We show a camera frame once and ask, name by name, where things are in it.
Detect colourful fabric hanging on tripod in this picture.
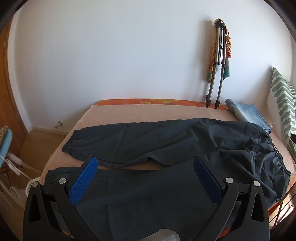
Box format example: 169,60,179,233
206,27,232,83

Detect folded light blue jeans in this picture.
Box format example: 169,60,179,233
225,99,271,133

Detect light blue chair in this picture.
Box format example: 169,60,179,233
0,129,13,167

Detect dark navy pants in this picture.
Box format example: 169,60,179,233
43,117,293,241

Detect folded metal tripod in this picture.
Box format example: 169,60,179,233
206,19,226,109

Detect pink bed blanket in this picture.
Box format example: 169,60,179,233
38,104,296,186

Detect green white patterned pillow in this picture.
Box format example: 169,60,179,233
267,68,295,159

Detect wooden wardrobe door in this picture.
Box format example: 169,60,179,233
1,19,28,158

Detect orange floral mattress sheet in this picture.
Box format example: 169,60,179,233
96,98,228,111

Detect white power cable adapter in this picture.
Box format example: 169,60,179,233
1,153,32,180

